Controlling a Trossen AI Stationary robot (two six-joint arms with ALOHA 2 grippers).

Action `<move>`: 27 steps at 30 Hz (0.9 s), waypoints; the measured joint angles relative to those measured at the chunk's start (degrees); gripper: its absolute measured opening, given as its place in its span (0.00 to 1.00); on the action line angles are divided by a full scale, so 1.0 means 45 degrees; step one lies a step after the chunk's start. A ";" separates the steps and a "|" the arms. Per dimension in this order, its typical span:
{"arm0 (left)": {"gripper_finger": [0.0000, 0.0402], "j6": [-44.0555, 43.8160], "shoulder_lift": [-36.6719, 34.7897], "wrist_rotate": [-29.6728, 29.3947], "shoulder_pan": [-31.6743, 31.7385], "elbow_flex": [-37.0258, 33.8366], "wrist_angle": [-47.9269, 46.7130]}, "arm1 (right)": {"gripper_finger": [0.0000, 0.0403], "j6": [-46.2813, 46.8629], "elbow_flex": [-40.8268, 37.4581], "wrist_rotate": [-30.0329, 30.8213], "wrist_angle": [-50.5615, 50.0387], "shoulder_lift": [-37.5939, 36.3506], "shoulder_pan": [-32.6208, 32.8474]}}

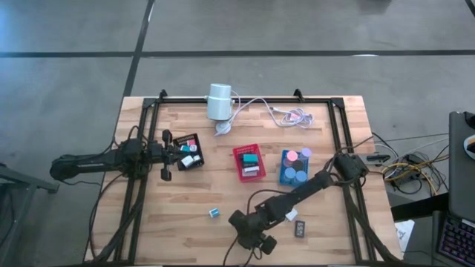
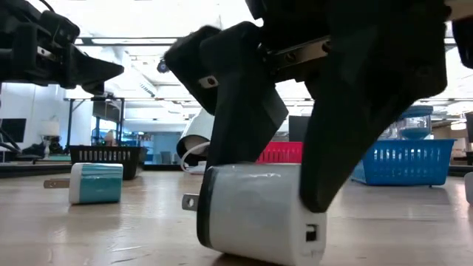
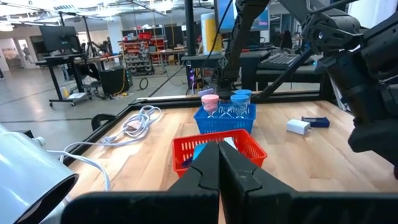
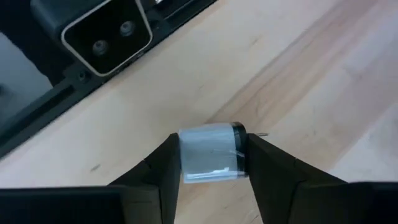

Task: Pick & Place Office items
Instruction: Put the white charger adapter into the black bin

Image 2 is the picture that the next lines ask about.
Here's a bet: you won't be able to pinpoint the black ceiling spotlight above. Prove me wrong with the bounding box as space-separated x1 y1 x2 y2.
156 58 171 75

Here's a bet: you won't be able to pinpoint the teal and white wall charger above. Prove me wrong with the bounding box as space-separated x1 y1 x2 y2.
43 163 124 205

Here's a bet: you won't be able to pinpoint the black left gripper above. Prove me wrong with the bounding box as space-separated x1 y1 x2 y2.
0 0 125 96

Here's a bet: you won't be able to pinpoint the clear jars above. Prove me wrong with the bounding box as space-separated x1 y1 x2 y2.
397 105 434 140

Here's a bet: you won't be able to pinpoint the black overhead light bar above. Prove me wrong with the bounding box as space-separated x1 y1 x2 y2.
75 35 178 47

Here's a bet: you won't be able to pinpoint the white charger with black face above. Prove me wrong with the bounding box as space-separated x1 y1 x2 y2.
181 163 328 266

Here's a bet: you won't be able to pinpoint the black computer monitor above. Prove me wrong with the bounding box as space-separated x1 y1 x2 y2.
0 117 27 144
287 115 311 143

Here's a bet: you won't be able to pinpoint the white spot lamp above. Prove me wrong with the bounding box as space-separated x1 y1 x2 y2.
176 109 216 167

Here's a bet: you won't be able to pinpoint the red plastic basket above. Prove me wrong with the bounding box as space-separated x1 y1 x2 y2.
256 141 304 165

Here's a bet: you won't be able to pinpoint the black plastic basket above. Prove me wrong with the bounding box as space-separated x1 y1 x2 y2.
69 145 149 181

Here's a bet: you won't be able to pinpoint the blue plastic basket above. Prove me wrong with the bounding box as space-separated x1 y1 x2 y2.
350 138 456 187

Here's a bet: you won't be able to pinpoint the black background rig frame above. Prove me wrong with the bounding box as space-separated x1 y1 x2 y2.
63 95 208 148

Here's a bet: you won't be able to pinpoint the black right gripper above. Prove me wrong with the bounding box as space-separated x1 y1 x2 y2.
164 0 450 214

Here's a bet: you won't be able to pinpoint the black aluminium table frame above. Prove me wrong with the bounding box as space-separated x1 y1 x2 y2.
0 161 473 179

